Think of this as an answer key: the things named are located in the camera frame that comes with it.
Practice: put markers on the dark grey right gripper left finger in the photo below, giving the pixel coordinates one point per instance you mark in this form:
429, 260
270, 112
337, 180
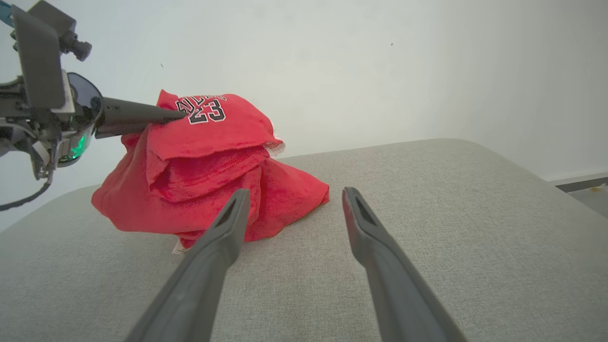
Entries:
199, 280

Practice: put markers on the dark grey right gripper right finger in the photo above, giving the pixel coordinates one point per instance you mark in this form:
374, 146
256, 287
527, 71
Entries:
399, 285

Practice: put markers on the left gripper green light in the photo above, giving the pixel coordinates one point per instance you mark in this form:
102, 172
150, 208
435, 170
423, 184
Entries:
83, 102

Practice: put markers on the red basketball jersey garment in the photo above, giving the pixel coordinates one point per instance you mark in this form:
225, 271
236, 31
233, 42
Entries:
199, 180

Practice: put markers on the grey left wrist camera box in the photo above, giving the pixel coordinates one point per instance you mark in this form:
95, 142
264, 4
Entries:
38, 61

